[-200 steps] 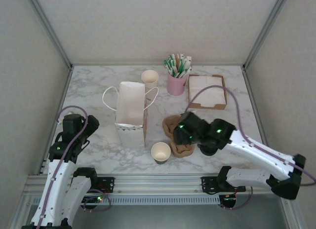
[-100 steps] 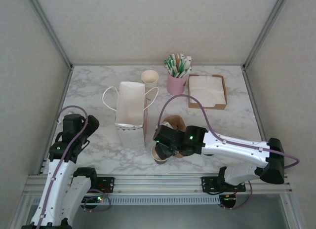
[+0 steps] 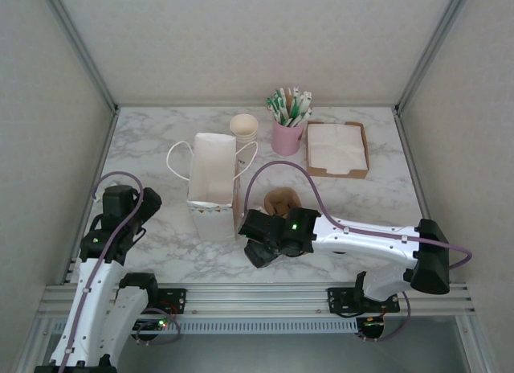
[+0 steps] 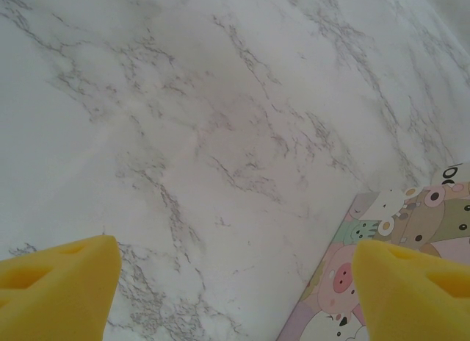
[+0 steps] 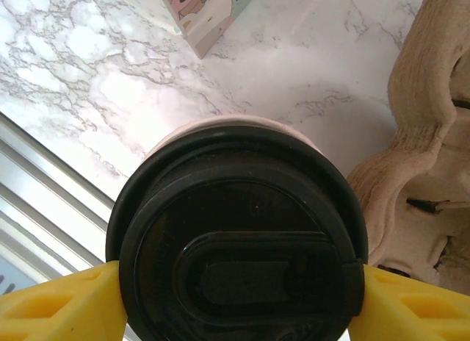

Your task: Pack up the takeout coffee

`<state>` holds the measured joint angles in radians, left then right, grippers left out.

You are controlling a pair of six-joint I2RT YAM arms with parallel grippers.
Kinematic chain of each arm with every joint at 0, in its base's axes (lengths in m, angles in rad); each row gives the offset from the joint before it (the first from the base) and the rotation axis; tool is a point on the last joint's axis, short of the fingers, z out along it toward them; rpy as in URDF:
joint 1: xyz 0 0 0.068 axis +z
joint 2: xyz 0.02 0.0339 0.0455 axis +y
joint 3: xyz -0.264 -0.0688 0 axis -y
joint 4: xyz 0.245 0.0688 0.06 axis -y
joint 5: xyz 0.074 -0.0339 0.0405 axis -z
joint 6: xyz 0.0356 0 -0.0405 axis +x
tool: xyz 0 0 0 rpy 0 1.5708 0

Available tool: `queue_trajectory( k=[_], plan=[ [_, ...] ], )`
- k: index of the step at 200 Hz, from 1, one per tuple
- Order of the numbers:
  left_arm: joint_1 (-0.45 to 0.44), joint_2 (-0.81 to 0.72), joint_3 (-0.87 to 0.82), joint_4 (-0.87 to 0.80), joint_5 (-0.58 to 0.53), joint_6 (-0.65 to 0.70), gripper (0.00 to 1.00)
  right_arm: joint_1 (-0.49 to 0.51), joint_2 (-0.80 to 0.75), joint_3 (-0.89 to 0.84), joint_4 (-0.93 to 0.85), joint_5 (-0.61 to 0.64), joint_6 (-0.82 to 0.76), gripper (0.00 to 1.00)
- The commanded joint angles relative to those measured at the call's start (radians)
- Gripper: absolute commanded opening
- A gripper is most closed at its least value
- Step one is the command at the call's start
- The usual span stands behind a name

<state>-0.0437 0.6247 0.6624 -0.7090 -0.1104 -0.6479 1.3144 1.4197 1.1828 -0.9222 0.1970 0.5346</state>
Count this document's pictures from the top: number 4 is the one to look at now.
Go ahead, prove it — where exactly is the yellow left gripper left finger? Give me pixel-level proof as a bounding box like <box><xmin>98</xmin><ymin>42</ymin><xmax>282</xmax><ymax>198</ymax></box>
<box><xmin>0</xmin><ymin>234</ymin><xmax>123</xmax><ymax>341</ymax></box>

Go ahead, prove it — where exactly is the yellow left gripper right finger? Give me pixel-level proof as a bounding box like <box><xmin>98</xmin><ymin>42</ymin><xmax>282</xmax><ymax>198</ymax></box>
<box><xmin>351</xmin><ymin>239</ymin><xmax>470</xmax><ymax>341</ymax></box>

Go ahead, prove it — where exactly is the cartoon print paper bag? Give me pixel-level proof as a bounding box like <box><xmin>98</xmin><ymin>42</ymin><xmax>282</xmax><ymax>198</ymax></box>
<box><xmin>275</xmin><ymin>163</ymin><xmax>470</xmax><ymax>341</ymax></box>

